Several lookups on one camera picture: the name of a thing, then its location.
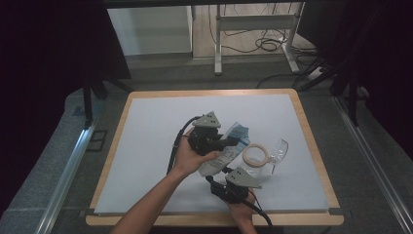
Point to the aluminium floor rail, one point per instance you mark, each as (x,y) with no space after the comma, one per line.
(373,162)
(66,175)

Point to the white cabinet panel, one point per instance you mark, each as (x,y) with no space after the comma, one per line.
(149,31)

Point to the white power strip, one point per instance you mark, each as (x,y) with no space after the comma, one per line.
(315,74)

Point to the black metal stand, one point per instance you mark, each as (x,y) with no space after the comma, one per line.
(352,97)
(87,100)

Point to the white and blue pouch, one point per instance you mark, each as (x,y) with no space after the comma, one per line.
(227,159)

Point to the black curtain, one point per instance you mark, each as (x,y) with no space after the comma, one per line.
(45,65)
(373,48)

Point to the white metal desk frame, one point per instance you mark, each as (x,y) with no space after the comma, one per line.
(256,22)

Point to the person's right hand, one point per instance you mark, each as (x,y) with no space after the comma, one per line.
(243,213)

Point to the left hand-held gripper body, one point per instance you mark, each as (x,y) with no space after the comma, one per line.
(204,141)

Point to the person's left hand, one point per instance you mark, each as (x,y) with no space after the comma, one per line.
(186,161)

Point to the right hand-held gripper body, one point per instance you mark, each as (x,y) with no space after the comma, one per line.
(238,190)

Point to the white table mat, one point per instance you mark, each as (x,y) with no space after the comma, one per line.
(142,156)

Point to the glass jar with hinged lid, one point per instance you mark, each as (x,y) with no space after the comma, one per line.
(256,156)

